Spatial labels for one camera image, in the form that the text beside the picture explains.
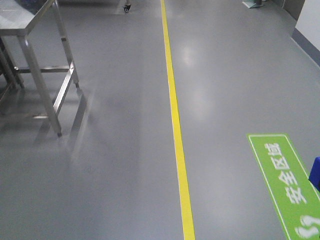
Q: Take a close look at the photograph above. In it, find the blue plastic part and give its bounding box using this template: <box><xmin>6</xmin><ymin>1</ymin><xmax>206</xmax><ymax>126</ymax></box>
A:
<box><xmin>308</xmin><ymin>156</ymin><xmax>320</xmax><ymax>192</ymax></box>

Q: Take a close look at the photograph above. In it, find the black caster wheel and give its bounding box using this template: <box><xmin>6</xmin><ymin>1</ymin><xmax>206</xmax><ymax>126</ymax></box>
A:
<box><xmin>123</xmin><ymin>0</ymin><xmax>132</xmax><ymax>13</ymax></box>

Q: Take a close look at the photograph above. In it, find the green floor safety sign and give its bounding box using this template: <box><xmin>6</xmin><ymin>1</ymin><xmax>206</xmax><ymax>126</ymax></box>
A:
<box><xmin>247</xmin><ymin>133</ymin><xmax>320</xmax><ymax>240</ymax></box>

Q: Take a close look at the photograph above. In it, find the stainless steel table frame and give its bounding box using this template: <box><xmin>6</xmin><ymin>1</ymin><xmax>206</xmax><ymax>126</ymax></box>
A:
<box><xmin>0</xmin><ymin>0</ymin><xmax>80</xmax><ymax>137</ymax></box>

